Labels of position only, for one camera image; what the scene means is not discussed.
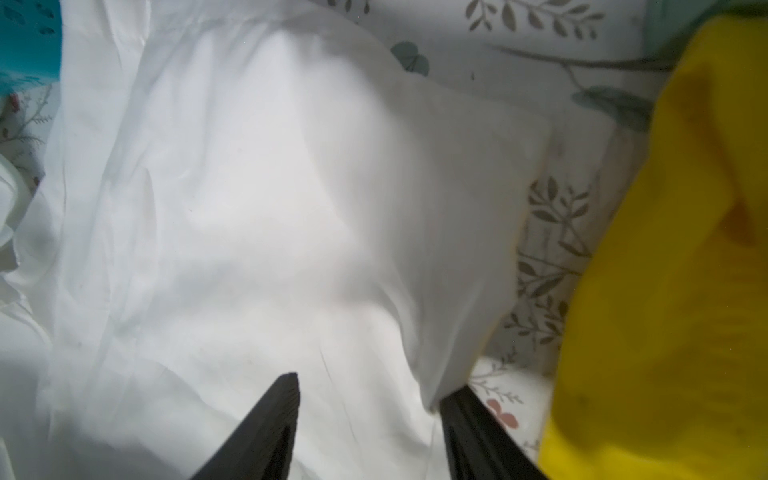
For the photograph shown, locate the white shorts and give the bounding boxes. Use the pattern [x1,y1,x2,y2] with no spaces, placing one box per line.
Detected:
[1,1,550,479]

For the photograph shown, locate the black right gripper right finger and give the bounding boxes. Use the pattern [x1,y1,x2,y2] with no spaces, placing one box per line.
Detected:
[439,386,546,480]

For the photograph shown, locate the yellow garment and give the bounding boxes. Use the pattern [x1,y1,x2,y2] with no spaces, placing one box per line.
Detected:
[538,15,767,479]

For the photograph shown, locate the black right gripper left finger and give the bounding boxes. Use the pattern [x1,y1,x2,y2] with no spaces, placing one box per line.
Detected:
[192,372,300,480]

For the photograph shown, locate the teal plastic basket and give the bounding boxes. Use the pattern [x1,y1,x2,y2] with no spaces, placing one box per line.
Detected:
[0,0,62,96]

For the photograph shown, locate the green file organizer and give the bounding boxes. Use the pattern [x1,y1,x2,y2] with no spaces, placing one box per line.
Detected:
[643,0,767,61]

